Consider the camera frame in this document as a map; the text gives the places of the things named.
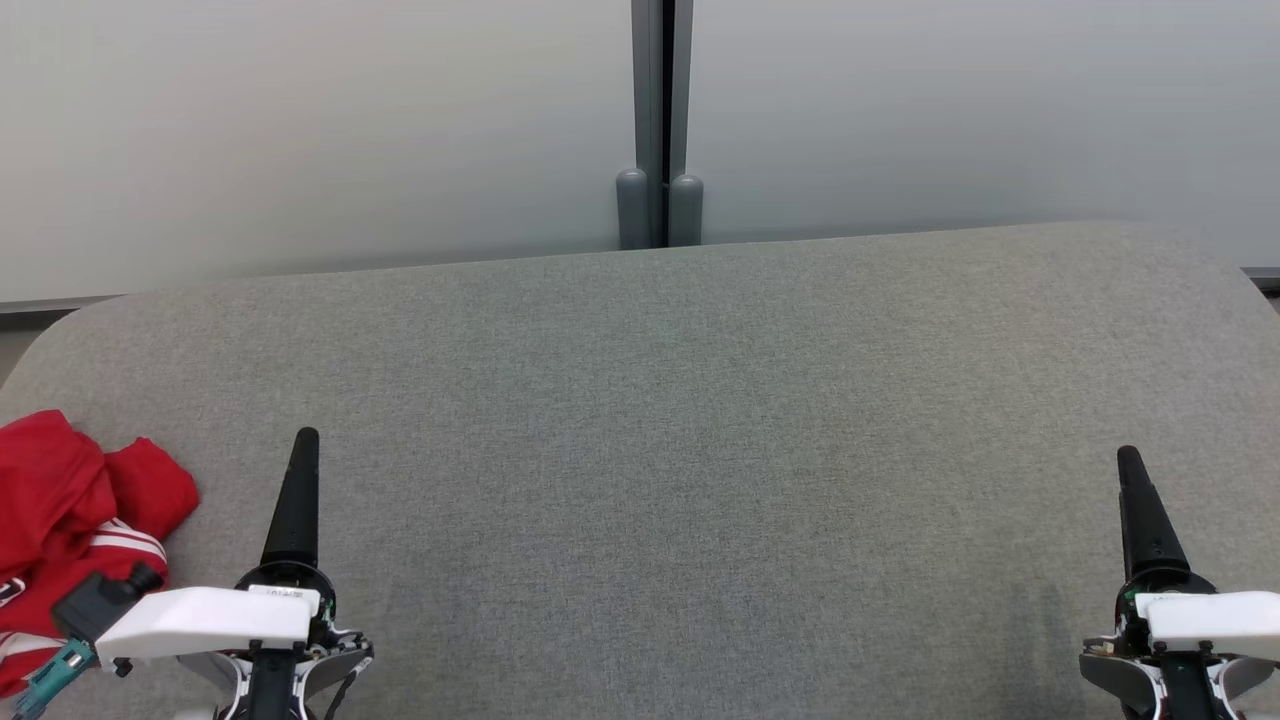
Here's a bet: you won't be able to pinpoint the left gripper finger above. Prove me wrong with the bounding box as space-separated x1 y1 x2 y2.
262 427 322 567

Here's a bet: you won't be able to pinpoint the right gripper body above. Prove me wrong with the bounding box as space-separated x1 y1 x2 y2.
1080 567 1280 720

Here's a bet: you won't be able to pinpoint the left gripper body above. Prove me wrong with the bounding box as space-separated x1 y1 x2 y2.
180 560 374 720

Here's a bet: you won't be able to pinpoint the grey fabric sofa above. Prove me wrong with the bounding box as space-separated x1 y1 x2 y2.
0 220 1280 720

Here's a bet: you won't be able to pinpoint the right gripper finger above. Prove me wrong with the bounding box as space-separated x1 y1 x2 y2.
1117 446 1192 583

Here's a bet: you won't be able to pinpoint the red shorts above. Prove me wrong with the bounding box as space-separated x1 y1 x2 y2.
0 410 200 571

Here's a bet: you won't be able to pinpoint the black left camera plug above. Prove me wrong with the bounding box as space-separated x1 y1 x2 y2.
51 561 167 643

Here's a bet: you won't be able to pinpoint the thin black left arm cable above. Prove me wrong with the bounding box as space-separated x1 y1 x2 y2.
322 670 364 720

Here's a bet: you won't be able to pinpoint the teal left camera cable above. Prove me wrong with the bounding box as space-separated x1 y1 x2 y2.
8 638 98 719

